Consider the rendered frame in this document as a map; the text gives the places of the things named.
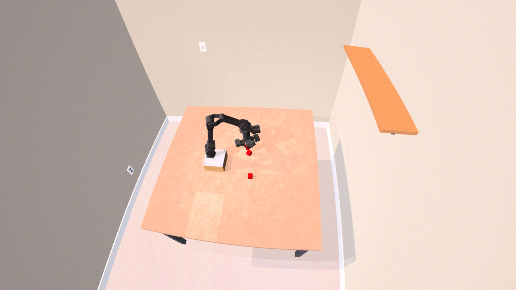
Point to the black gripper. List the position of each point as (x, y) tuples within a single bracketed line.
[(239, 143)]

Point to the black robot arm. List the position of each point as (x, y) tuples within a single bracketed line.
[(245, 128)]

